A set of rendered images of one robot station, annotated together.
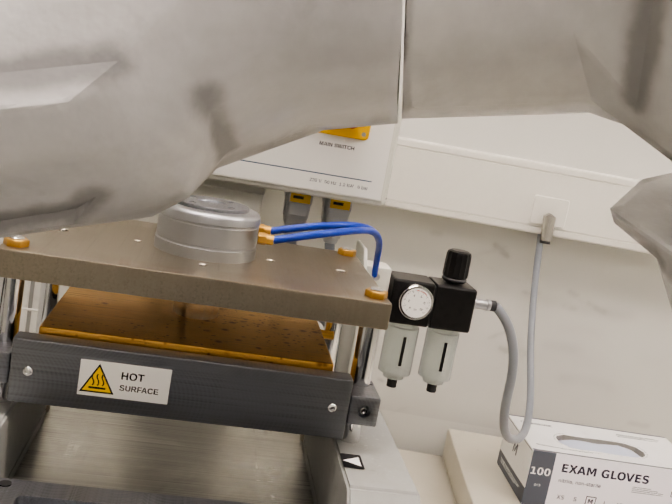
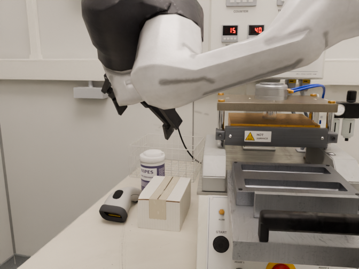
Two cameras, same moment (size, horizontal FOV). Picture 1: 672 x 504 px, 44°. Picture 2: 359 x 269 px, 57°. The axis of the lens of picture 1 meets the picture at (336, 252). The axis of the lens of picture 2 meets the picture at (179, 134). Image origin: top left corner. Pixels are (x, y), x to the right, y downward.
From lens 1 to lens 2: 25 cm
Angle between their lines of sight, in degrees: 16
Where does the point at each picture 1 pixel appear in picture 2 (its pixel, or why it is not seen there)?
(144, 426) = (252, 158)
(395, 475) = (346, 156)
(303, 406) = (312, 139)
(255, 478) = not seen: hidden behind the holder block
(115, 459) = not seen: hidden behind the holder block
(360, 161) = (313, 65)
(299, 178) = (292, 74)
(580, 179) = not seen: outside the picture
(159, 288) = (264, 108)
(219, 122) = (326, 40)
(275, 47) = (340, 21)
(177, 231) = (264, 92)
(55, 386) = (237, 139)
